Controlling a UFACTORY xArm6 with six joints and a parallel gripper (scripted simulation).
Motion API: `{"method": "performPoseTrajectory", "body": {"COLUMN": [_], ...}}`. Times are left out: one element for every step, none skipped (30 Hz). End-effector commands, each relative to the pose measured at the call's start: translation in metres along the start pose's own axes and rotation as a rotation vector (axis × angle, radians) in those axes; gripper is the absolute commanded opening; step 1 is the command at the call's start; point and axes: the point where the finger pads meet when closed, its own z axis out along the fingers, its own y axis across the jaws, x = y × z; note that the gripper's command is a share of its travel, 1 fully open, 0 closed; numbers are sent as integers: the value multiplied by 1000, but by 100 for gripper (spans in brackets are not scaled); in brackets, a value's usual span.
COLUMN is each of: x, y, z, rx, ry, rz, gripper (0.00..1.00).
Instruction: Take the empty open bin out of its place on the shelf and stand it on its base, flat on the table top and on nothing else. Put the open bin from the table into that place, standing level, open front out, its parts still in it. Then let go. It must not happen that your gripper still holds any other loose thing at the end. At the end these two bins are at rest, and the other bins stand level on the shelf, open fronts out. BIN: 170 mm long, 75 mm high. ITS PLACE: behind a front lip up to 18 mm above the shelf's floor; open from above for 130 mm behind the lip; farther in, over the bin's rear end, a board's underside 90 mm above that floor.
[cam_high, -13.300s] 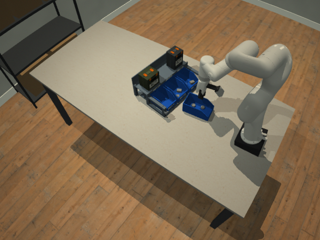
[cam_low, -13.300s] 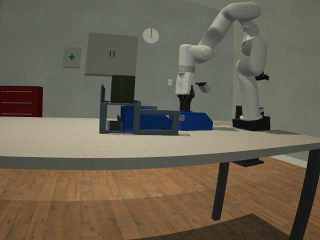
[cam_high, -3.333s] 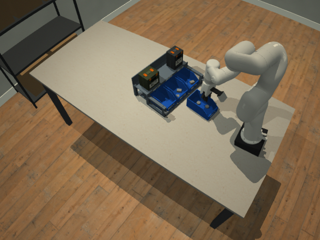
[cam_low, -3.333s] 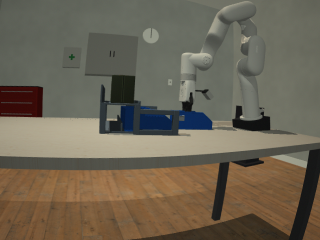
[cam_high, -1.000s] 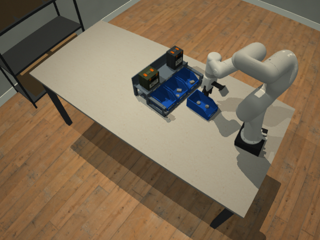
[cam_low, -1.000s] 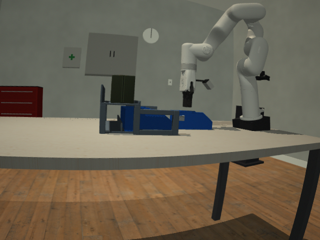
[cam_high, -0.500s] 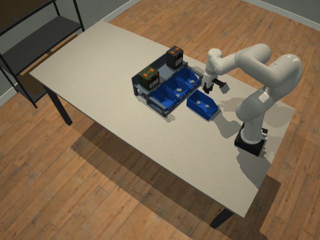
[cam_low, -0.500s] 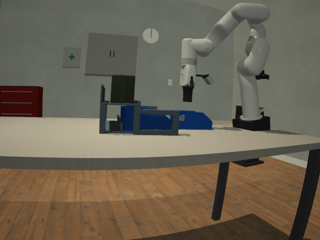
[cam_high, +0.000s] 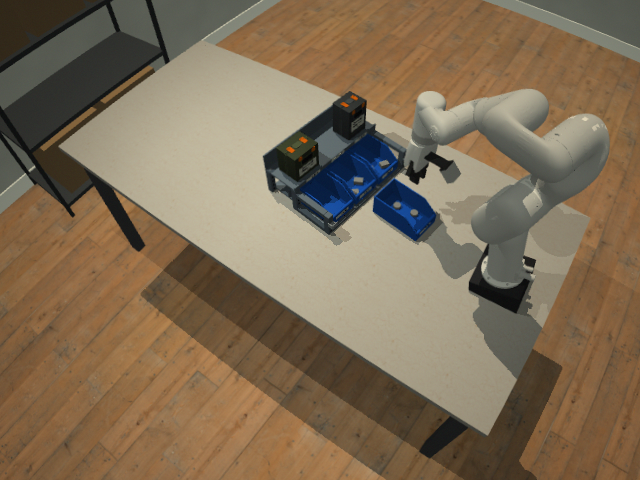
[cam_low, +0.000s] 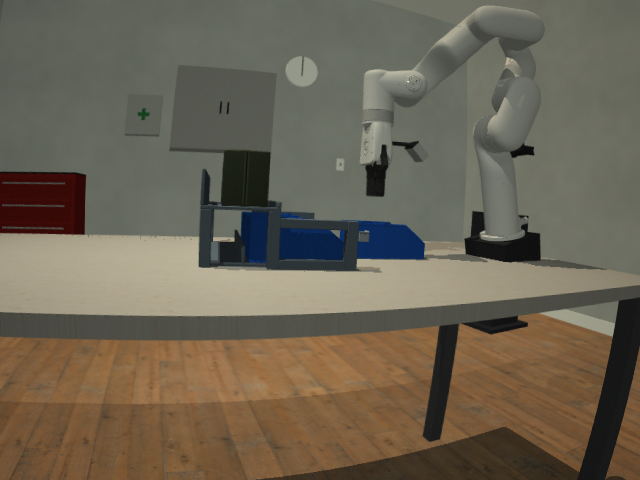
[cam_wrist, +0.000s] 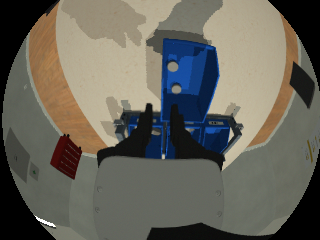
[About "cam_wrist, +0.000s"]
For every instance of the blue bin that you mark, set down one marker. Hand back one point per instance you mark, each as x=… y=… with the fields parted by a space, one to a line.
x=216 y=136
x=170 y=149
x=197 y=74
x=154 y=148

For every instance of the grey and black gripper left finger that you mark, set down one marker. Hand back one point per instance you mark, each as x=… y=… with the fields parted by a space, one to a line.
x=135 y=144

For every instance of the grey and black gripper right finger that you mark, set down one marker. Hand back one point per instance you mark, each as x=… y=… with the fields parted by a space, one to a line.
x=185 y=145

